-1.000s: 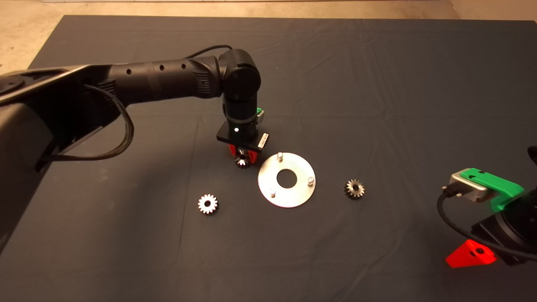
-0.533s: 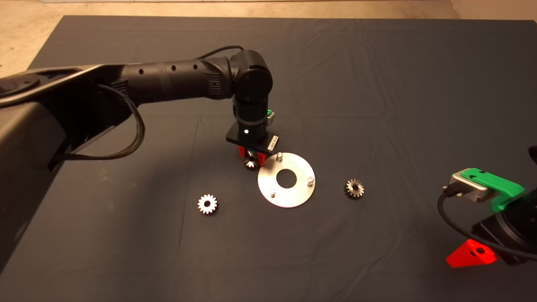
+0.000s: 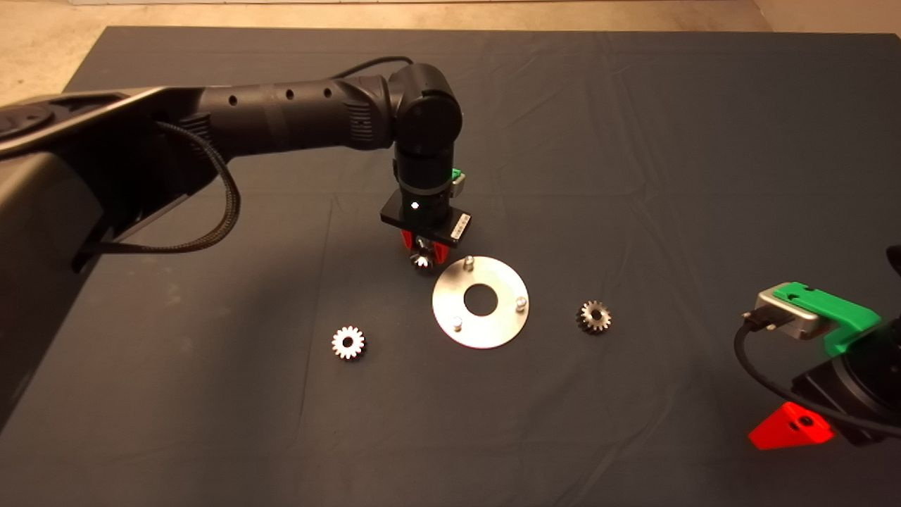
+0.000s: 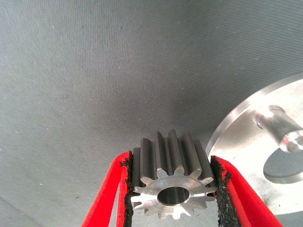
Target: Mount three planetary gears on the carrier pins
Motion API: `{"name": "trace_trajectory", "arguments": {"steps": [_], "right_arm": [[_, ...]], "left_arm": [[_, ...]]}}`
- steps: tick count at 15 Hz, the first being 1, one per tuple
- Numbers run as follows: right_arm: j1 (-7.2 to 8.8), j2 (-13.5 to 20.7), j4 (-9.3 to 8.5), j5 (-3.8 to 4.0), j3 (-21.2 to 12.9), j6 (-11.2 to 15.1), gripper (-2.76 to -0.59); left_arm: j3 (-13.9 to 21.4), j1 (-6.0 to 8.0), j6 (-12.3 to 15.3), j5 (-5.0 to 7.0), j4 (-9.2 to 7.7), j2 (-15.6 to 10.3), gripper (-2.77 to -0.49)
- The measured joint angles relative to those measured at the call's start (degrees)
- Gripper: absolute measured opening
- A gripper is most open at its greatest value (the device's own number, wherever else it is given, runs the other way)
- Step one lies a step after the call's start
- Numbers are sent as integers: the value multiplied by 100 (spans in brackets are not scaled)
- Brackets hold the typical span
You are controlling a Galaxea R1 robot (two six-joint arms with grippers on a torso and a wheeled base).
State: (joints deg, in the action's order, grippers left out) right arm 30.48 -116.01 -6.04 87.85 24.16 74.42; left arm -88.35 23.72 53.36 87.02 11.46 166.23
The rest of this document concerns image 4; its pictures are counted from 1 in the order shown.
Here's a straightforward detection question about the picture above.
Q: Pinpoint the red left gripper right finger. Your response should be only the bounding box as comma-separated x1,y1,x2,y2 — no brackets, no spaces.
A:
209,155,285,227

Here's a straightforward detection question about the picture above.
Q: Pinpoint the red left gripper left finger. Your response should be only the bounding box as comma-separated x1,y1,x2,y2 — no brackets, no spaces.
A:
80,150,135,227

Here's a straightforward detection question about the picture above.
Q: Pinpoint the small steel planetary gear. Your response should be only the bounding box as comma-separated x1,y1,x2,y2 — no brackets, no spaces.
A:
129,129,218,220

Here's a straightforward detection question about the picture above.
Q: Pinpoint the round metal carrier plate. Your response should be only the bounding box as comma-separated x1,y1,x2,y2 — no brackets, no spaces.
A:
205,72,303,216

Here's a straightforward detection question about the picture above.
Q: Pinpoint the dark grey table cloth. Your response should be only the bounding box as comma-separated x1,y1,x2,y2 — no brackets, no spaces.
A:
0,0,303,227

